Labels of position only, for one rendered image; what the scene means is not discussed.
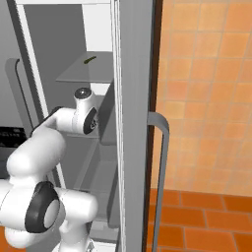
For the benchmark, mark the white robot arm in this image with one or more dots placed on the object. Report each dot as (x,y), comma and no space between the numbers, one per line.
(36,154)

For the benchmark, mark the grey fridge door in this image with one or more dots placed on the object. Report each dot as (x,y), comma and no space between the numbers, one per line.
(136,98)
(13,39)

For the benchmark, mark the grey fridge shelf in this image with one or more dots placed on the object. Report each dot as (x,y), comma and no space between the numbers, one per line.
(90,70)

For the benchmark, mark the grey fridge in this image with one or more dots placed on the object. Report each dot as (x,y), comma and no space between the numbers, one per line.
(95,29)

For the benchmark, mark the dark green vegetable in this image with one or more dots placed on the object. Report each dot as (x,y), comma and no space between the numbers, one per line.
(89,60)

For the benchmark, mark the black oven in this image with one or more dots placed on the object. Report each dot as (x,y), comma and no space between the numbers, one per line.
(11,144)

